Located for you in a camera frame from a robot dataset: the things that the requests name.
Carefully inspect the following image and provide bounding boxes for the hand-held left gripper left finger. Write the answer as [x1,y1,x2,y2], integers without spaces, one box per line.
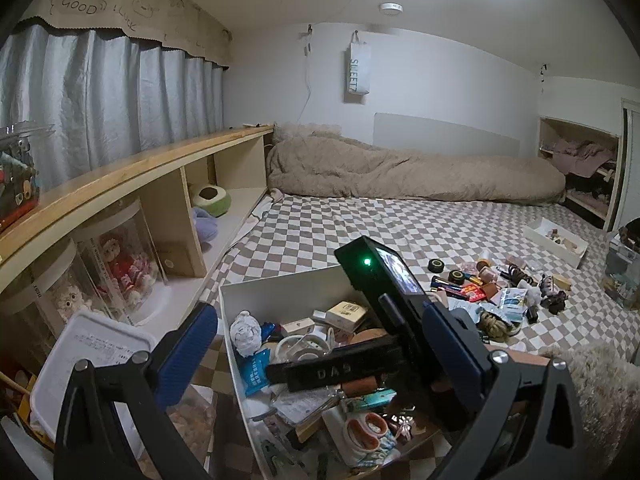
[54,301,219,480]

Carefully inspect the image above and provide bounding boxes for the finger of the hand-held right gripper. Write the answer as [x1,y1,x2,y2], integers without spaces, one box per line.
[266,336,407,394]

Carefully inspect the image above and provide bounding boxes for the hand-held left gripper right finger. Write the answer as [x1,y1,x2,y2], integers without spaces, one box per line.
[421,301,586,480]

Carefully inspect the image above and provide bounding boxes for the white shoe box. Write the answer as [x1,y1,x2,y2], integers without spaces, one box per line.
[219,264,451,480]

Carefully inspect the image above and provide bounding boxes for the person's right forearm fluffy sleeve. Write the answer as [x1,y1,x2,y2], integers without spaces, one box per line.
[540,342,640,480]

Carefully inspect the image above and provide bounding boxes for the white tape roll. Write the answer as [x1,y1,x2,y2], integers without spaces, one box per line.
[275,334,333,363]

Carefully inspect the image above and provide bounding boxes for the small white box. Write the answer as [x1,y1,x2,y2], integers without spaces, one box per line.
[280,319,316,337]

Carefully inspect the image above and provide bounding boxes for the cream small box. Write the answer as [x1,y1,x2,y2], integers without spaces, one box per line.
[326,301,368,333]

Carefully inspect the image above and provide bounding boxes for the teal lighter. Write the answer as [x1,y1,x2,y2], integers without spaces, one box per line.
[357,392,396,411]

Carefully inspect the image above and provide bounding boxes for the crumpled white paper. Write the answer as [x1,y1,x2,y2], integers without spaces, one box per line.
[230,311,262,357]

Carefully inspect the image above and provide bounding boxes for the checkered bedsheet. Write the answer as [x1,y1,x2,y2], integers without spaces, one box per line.
[190,190,640,480]

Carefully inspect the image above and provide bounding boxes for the blue snack packet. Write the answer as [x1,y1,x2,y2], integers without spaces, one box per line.
[236,350,271,398]

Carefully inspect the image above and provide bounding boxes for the pink white socks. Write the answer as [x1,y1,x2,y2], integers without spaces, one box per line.
[345,412,401,466]

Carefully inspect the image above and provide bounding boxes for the blue white sachet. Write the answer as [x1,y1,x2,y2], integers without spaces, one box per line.
[500,287,528,323]

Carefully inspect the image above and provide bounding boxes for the plastic bin with white lid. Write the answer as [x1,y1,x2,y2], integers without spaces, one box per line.
[30,310,211,461]

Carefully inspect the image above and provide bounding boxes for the beige fluffy duvet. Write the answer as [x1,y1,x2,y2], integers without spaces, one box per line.
[265,122,568,206]

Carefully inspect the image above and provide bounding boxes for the black spiral hair clip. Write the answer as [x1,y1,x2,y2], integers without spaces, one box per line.
[500,264,533,286]

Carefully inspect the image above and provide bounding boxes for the red dress doll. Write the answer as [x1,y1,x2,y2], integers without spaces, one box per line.
[97,235,158,306]

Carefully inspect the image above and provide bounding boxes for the white plush doll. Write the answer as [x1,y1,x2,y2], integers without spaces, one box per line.
[52,282,93,323]

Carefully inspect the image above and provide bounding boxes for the purple fluffy slippers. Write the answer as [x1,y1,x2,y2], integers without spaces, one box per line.
[192,207,219,243]

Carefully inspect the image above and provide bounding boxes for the white headboard panel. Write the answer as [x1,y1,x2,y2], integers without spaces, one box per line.
[374,112,521,158]

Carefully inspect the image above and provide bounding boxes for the white shallow tray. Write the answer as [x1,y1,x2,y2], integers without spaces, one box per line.
[522,217,590,268]

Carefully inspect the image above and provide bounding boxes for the wooden shelf unit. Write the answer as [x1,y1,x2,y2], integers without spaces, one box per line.
[0,122,276,321]

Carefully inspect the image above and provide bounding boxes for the hanging white bag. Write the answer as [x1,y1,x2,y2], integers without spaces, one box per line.
[344,30,371,106]

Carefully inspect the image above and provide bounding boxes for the pink clothes pile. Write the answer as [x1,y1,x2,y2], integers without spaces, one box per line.
[550,137,618,176]

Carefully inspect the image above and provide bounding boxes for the white closet shelf unit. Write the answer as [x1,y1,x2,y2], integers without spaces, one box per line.
[537,116,626,233]

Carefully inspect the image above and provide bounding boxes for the clear jar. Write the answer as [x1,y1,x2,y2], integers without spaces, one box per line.
[0,122,56,233]

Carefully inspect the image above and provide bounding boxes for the grey curtain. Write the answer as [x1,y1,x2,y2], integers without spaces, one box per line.
[0,25,226,196]

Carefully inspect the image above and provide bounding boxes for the beige printed valance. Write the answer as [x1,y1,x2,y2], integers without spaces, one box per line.
[20,0,233,68]

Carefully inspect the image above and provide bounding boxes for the jute rope bundle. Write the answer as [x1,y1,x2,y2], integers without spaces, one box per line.
[477,312,521,343]

